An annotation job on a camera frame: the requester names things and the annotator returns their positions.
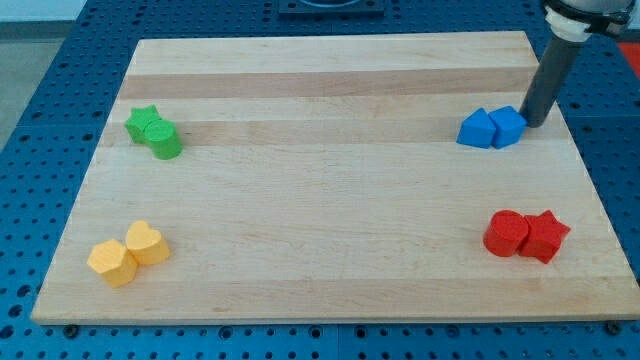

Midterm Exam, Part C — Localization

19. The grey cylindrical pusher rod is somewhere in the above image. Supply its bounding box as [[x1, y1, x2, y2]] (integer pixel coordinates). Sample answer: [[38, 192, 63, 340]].
[[519, 35, 583, 128]]

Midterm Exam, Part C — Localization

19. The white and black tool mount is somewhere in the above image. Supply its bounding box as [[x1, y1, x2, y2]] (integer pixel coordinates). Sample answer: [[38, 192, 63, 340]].
[[542, 0, 636, 43]]

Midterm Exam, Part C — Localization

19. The blue cube block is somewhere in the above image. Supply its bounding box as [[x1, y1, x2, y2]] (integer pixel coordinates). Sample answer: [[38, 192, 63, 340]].
[[489, 106, 527, 149]]

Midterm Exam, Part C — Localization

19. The blue triangle block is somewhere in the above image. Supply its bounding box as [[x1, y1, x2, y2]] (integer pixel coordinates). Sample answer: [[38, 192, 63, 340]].
[[456, 108, 497, 149]]

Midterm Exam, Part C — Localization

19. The red star block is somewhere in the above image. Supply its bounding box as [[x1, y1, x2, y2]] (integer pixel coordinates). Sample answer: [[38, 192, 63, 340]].
[[519, 210, 571, 264]]

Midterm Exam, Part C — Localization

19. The red cylinder block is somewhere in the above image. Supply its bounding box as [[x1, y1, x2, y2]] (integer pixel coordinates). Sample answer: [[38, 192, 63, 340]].
[[483, 210, 529, 257]]

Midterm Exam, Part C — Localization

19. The wooden board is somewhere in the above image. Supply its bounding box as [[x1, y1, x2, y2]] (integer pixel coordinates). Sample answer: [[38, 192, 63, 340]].
[[31, 31, 639, 325]]

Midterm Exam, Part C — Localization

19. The green cylinder block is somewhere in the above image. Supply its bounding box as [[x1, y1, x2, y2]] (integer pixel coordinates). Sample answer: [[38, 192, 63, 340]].
[[143, 120, 182, 160]]

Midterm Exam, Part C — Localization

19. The green star block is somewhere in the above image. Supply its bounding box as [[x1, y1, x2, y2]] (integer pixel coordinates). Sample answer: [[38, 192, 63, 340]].
[[124, 105, 161, 144]]

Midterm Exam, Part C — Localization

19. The yellow heart block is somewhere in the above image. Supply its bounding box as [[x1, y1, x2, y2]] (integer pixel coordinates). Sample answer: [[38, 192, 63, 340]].
[[125, 220, 170, 266]]

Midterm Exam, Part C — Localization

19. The yellow hexagon block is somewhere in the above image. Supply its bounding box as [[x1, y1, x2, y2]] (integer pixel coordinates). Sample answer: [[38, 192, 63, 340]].
[[87, 239, 138, 288]]

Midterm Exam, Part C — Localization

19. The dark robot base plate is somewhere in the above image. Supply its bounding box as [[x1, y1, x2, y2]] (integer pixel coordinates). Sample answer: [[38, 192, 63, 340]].
[[278, 0, 385, 16]]

